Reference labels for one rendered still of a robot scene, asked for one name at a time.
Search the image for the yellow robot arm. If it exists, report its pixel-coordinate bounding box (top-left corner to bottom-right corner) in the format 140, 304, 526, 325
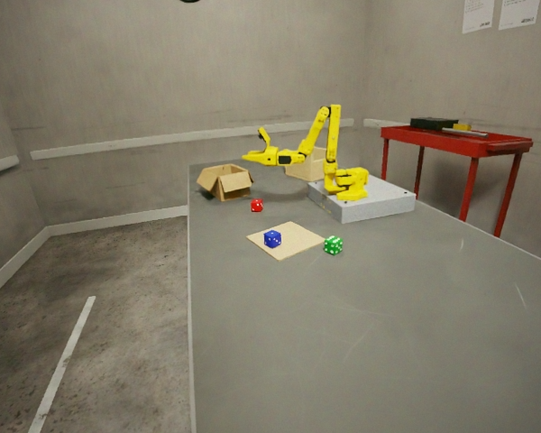
277, 105, 368, 201

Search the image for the blue die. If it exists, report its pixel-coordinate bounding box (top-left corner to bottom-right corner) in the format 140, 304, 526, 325
263, 230, 281, 248

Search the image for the red die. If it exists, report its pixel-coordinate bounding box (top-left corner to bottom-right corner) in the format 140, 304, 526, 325
251, 199, 263, 212

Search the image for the beige flat mat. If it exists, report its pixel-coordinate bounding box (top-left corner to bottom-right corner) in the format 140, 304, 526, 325
246, 221, 325, 262

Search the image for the green die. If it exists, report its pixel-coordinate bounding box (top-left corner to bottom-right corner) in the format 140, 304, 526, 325
324, 235, 343, 255

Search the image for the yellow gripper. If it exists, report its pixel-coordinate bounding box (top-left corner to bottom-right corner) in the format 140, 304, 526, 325
242, 127, 279, 166

